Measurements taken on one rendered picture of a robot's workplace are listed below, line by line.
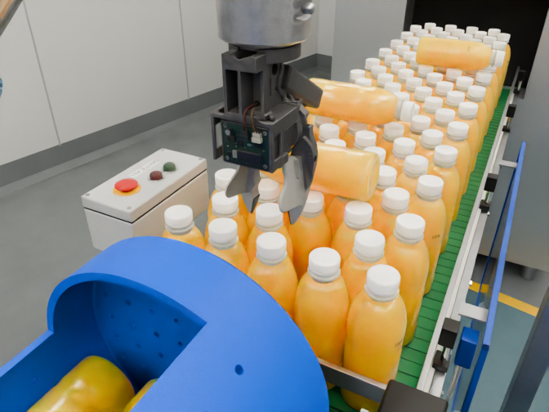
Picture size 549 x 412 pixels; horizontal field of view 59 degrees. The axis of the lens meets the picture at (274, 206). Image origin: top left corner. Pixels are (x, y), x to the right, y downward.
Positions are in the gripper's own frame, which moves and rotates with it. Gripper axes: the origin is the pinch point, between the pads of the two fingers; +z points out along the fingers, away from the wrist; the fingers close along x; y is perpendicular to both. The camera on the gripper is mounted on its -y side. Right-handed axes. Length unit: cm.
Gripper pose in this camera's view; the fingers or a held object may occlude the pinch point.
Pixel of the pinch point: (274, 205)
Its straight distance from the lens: 59.0
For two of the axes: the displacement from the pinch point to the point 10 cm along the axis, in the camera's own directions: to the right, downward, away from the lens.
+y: -4.6, 4.6, -7.6
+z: 0.0, 8.5, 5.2
